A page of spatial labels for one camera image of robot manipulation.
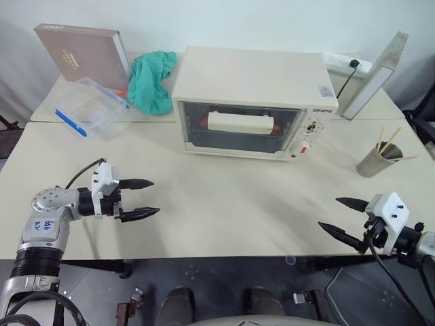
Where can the wooden stick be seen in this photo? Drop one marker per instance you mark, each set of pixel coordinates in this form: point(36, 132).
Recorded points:
point(381, 137)
point(394, 136)
point(409, 158)

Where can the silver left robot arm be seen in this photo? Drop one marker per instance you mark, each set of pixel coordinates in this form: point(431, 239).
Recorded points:
point(44, 231)

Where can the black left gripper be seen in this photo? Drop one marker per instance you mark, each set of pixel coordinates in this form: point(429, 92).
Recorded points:
point(110, 205)

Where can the rusty metal caster frame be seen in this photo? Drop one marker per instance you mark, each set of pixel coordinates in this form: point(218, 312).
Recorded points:
point(311, 300)
point(127, 310)

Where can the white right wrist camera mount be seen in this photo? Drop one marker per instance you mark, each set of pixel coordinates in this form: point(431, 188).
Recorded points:
point(391, 210)

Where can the small red object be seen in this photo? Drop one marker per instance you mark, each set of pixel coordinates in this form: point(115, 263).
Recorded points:
point(122, 92)

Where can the white power strip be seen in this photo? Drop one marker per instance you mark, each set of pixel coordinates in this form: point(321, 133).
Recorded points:
point(334, 59)

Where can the white red timer knob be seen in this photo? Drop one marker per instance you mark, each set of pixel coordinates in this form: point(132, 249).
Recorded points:
point(301, 149)

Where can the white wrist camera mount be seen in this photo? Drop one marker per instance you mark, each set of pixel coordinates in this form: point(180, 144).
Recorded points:
point(391, 210)
point(103, 180)

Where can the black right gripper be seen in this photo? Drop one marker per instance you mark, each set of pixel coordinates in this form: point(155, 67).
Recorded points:
point(375, 234)

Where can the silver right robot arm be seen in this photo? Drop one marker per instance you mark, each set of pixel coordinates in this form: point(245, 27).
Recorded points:
point(426, 244)

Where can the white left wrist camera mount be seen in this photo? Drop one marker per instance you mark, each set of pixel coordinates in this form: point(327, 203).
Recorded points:
point(103, 180)

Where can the black equipment stand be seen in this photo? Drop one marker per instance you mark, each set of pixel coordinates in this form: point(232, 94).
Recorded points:
point(419, 125)

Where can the metal cup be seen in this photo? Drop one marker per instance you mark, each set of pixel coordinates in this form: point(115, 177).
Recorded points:
point(372, 163)

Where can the green cloth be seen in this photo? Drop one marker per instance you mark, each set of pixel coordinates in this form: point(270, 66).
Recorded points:
point(149, 85)

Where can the clear plastic container blue clips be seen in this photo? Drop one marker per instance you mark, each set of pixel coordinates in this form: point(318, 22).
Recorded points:
point(91, 108)

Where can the black table frame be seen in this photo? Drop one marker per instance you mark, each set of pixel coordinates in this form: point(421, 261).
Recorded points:
point(102, 265)

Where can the brown hardcover book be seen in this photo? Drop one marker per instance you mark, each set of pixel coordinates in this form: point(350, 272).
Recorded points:
point(81, 51)

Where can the grey slipcase book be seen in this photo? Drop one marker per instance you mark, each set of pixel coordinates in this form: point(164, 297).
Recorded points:
point(365, 91)

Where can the dark metal stand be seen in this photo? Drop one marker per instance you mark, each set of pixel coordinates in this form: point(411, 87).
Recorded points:
point(8, 134)

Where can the cream toaster oven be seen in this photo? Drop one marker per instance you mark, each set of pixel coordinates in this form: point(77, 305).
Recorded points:
point(251, 74)

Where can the dark rounded shape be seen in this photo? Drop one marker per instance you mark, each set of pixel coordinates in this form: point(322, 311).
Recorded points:
point(176, 305)
point(263, 304)

